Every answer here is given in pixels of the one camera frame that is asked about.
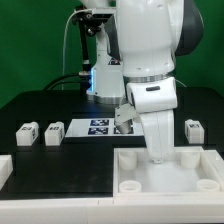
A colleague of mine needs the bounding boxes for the white front rail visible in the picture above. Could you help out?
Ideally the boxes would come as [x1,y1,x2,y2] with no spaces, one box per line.
[0,195,224,224]

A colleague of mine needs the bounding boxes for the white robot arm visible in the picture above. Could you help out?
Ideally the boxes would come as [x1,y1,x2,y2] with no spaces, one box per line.
[80,0,203,163]

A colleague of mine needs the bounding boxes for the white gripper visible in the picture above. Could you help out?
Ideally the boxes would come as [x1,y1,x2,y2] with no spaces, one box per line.
[127,77,178,163]

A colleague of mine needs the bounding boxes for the white obstacle block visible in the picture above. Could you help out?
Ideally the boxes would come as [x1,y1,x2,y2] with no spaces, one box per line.
[202,150,224,192]
[0,155,13,190]

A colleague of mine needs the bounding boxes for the white sheet with tags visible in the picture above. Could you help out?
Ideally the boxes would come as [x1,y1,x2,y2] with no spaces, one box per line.
[65,118,146,138]

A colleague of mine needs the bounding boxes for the white right obstacle block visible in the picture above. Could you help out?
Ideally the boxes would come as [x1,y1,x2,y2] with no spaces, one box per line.
[202,150,224,192]

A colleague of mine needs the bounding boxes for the white left obstacle block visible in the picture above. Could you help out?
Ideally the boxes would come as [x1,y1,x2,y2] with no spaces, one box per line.
[0,155,13,190]

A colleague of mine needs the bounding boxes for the white square tabletop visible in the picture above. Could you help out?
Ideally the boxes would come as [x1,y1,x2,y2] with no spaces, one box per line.
[113,147,222,196]

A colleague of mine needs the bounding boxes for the white cable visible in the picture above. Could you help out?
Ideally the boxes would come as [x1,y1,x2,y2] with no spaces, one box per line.
[61,9,88,91]

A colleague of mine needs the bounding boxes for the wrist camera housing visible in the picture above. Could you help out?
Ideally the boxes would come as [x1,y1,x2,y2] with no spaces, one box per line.
[114,103,139,134]

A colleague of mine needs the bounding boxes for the black cables at base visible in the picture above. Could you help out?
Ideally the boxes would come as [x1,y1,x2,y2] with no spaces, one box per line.
[43,73,92,92]

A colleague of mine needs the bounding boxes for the black camera stand pole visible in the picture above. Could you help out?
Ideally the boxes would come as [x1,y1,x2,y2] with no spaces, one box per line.
[79,22,91,93]

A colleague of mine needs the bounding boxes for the black camera on stand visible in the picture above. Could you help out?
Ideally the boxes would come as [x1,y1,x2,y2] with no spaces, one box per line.
[73,7,115,22]

